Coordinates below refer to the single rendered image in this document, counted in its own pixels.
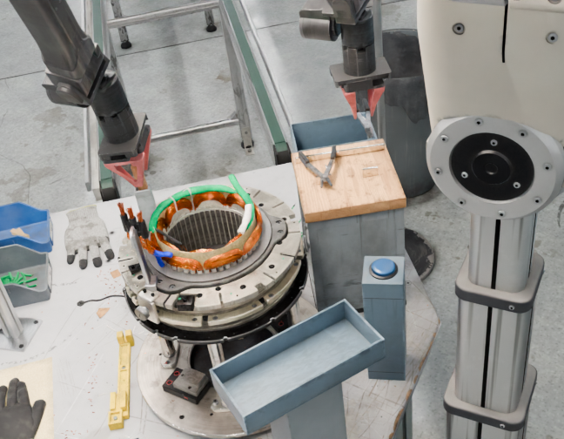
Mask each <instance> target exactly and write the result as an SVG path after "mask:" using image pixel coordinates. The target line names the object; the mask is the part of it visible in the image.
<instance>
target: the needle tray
mask: <svg viewBox="0 0 564 439"><path fill-rule="evenodd" d="M385 358H386V353H385V339H384V338H383V337H382V336H381V335H380V334H379V333H378V332H377V331H376V330H375V329H374V328H373V327H372V326H371V325H370V324H369V323H368V322H367V321H366V320H365V319H364V318H363V317H362V316H361V315H360V314H359V313H358V312H357V311H356V310H355V309H354V307H353V306H352V305H351V304H350V303H349V302H348V301H347V300H346V299H344V300H342V301H339V302H337V303H335V304H333V305H332V306H330V307H328V308H326V309H324V310H322V311H320V312H318V313H316V314H315V315H313V316H311V317H309V318H307V319H305V320H303V321H301V322H299V323H297V324H295V325H294V326H292V327H290V328H288V329H286V330H284V331H282V332H280V333H278V334H276V335H274V336H273V337H271V338H269V339H267V340H265V341H262V342H260V343H259V344H258V345H256V346H254V347H252V348H249V349H247V350H246V351H244V352H242V353H240V354H238V355H236V356H234V357H232V358H231V359H229V360H227V361H224V362H222V363H220V364H219V365H217V366H216V367H214V368H211V369H210V373H211V379H212V383H213V387H214V388H215V390H216V391H217V392H218V394H219V396H220V397H221V399H222V400H223V402H224V403H225V405H226V406H227V408H228V409H229V410H230V411H231V412H232V414H233V416H234V417H235V419H236V420H237V422H238V423H239V425H240V426H241V428H242V429H243V431H244V432H245V433H246V434H247V435H250V434H251V433H253V432H255V431H257V430H258V429H261V428H263V427H264V426H265V425H267V424H269V423H270V424H271V429H272V437H273V439H347V434H346V418H345V409H344V400H343V391H342V382H344V381H345V380H347V379H349V378H351V377H352V376H354V375H356V374H358V373H359V372H361V371H363V370H365V369H366V368H369V367H371V366H372V365H373V364H375V363H377V362H379V361H381V360H383V359H385Z"/></svg>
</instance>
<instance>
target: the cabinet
mask: <svg viewBox="0 0 564 439"><path fill-rule="evenodd" d="M297 190H298V187H297ZM298 197H299V190H298ZM299 210H300V218H301V225H302V232H303V239H304V246H305V252H306V257H307V259H308V266H309V272H308V273H309V277H310V282H311V286H312V293H313V298H314V302H315V307H316V309H317V310H318V312H320V311H322V310H324V309H326V308H328V307H330V306H332V305H333V304H335V303H337V302H339V301H342V300H344V299H346V300H347V301H348V302H349V303H350V304H351V305H352V306H353V307H354V309H355V310H356V311H357V312H358V313H363V312H364V307H363V294H362V277H363V268H364V259H365V256H395V257H405V221H404V207H403V208H398V209H393V210H386V211H381V212H376V213H366V214H360V215H354V216H349V217H344V218H338V219H328V220H322V221H317V222H312V223H306V222H305V218H304V214H303V210H302V205H301V202H300V197H299Z"/></svg>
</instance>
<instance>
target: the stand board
mask: <svg viewBox="0 0 564 439"><path fill-rule="evenodd" d="M382 143H384V144H385V142H384V139H375V140H370V141H365V142H359V143H353V144H348V145H338V146H336V151H338V150H339V153H340V150H344V149H349V148H355V147H361V146H366V145H377V144H382ZM331 151H332V148H331V147H327V148H321V149H316V150H310V151H304V152H303V153H304V154H305V155H312V154H317V153H322V152H331ZM291 156H292V166H293V170H294V174H295V179H296V182H297V187H298V190H299V197H300V202H301V205H302V210H303V214H304V218H305V222H306V223H312V222H317V221H322V220H332V219H338V218H344V217H349V216H354V215H360V214H366V213H376V212H381V211H386V210H393V209H398V208H403V207H406V195H405V194H404V191H403V189H402V186H401V184H400V181H399V178H398V175H397V173H396V171H395V169H394V166H393V162H392V160H391V158H390V155H389V153H388V150H387V149H386V145H385V150H382V151H376V152H366V153H361V154H355V155H350V156H344V157H338V158H336V159H335V164H333V166H332V169H331V171H330V173H329V174H331V175H332V186H330V185H329V183H328V184H323V187H322V188H321V187H320V185H317V184H316V176H317V175H316V174H315V173H314V172H312V171H311V170H310V169H309V168H306V167H305V166H304V164H303V163H300V164H296V160H295V157H298V156H299V153H298V152H295V153H291ZM329 161H330V159H322V160H317V161H312V162H310V163H311V164H312V165H313V166H315V167H316V168H317V169H318V170H320V171H321V172H322V173H323V174H324V172H325V170H326V167H325V165H328V163H329ZM374 166H377V167H378V170H379V175H377V176H372V177H365V178H363V174H362V168H367V167H374Z"/></svg>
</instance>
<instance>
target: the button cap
mask: <svg viewBox="0 0 564 439"><path fill-rule="evenodd" d="M372 271H373V273H374V274H376V275H378V276H388V275H391V274H393V273H394V271H395V264H394V262H393V261H392V260H389V259H387V258H381V259H377V260H375V261H374V262H373V263H372Z"/></svg>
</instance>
